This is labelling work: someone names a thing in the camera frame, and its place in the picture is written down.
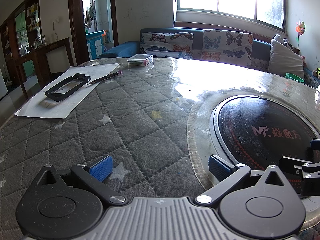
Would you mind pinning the wall socket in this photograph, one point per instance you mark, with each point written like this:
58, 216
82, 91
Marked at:
57, 20

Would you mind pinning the green bowl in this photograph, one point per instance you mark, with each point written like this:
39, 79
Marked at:
295, 77

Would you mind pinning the blue cabinet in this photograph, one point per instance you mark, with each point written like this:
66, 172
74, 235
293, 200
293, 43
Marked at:
95, 45

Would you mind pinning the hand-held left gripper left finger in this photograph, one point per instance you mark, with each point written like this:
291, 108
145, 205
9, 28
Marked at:
101, 168

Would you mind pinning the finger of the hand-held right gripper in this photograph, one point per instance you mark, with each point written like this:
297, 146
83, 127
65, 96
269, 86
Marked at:
292, 165
316, 144

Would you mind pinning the green toy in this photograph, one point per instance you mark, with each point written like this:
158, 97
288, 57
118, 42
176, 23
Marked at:
317, 72

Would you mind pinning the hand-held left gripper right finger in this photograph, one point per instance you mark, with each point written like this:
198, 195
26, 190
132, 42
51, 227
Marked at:
220, 167

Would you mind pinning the grey pillow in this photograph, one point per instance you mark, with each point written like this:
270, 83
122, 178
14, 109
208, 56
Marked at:
285, 60

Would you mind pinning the dark wooden shelf cabinet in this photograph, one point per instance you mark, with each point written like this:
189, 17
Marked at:
15, 30

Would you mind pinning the steel cups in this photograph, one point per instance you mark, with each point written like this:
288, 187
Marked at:
37, 42

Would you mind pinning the clear plastic box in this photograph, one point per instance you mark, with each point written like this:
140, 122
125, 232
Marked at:
140, 60

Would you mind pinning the grey quilted star tablecloth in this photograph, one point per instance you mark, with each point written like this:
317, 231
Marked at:
125, 125

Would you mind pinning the hanging clothes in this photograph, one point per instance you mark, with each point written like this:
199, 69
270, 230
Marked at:
90, 17

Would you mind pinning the dark wooden door frame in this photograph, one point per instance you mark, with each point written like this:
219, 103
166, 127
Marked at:
75, 17

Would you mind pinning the white patterned pillow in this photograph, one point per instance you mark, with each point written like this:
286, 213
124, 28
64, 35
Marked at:
287, 43

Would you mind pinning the round black induction cooker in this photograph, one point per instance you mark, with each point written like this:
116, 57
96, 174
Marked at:
262, 120

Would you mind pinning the dark pencil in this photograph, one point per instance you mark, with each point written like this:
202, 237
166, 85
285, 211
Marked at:
105, 77

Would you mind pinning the blue sofa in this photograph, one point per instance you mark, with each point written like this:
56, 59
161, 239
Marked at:
125, 48

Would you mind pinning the white paper sheet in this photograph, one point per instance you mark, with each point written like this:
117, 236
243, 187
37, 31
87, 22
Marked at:
37, 106

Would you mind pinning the black rectangular frame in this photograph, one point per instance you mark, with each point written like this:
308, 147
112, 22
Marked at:
50, 95

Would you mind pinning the colourful pinwheel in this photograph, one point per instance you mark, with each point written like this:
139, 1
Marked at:
300, 28

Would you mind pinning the butterfly print cushion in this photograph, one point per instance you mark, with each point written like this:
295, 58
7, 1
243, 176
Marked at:
165, 45
225, 47

